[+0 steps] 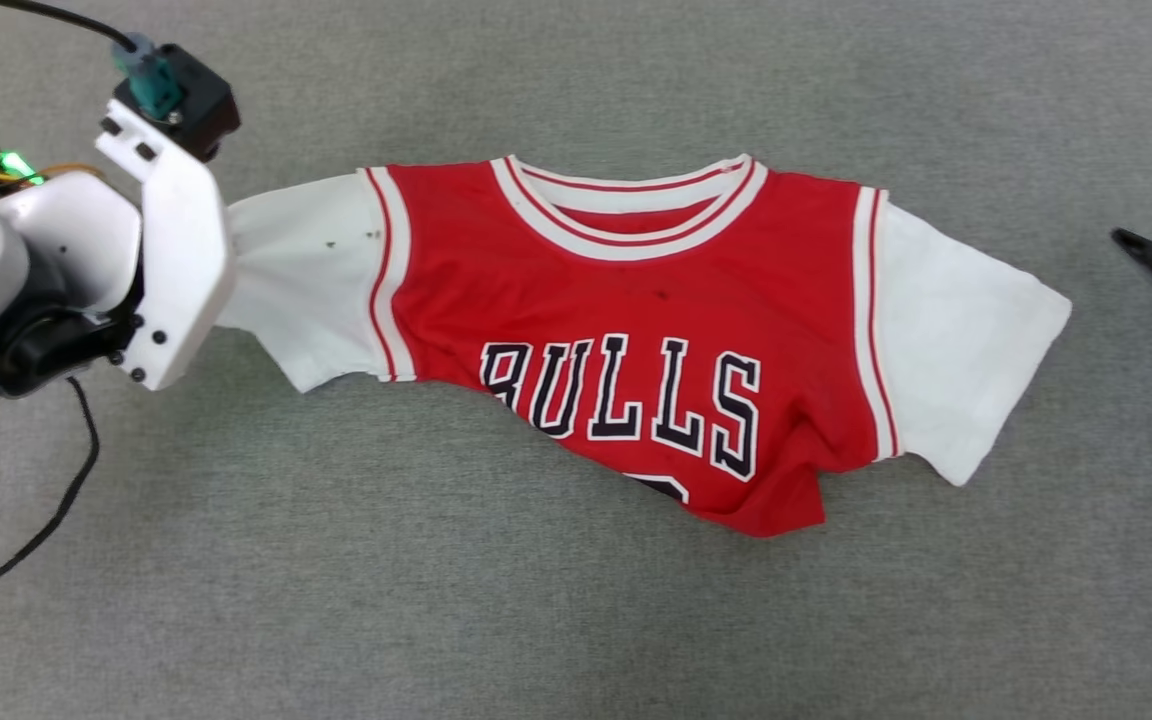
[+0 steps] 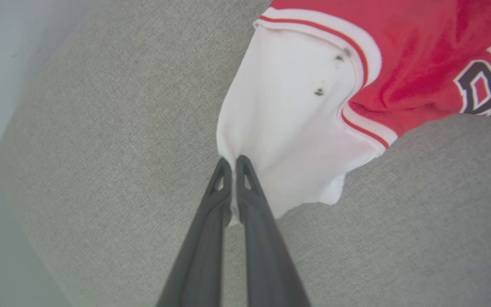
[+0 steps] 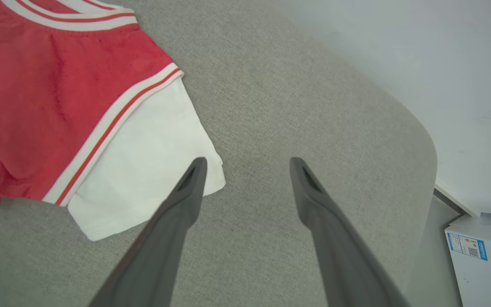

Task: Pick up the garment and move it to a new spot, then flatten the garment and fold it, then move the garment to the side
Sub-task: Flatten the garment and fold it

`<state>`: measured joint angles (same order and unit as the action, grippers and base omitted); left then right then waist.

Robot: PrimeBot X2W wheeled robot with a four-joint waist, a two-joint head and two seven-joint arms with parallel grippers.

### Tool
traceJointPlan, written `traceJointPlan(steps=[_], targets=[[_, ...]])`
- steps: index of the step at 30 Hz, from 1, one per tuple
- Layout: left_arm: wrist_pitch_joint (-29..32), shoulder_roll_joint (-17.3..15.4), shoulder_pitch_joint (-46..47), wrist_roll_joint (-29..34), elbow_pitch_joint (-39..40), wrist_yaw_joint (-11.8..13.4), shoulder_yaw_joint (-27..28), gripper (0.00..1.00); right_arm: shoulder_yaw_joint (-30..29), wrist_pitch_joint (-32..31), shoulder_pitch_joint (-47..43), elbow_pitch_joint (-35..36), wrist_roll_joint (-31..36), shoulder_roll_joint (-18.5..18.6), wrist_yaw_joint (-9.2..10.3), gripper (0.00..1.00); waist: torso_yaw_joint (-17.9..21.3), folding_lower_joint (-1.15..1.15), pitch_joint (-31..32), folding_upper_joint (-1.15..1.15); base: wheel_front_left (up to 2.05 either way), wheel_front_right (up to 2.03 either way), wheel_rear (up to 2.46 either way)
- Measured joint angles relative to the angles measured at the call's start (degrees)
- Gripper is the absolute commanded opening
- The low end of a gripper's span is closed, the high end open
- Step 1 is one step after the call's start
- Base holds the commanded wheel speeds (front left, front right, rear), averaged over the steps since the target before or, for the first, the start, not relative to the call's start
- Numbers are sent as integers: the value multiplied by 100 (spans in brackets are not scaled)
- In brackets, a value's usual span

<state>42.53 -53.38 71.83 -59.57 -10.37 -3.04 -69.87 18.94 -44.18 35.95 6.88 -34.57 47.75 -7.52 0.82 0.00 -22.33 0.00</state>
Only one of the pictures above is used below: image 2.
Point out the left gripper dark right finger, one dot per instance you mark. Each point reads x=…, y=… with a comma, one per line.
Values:
x=267, y=264

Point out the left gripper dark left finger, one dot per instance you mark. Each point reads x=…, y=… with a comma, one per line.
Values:
x=198, y=264

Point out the red white basketball jersey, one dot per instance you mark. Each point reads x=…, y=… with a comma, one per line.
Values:
x=292, y=106

